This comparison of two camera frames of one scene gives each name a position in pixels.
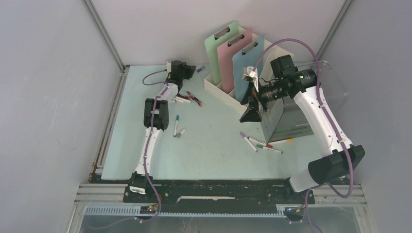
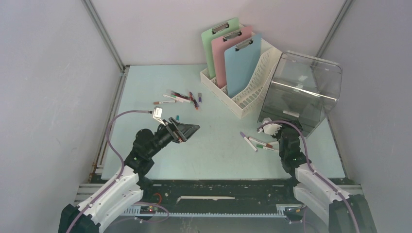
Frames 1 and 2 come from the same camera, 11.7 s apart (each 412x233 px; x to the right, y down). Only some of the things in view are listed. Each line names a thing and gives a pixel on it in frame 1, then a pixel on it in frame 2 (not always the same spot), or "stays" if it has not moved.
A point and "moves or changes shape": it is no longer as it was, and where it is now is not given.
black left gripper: [190, 70] → [181, 132]
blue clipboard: [249, 57] stays
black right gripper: [252, 114] → [297, 124]
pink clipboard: [226, 52] → [220, 45]
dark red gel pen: [180, 95] stays
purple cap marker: [242, 133] stays
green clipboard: [211, 44] moves or changes shape
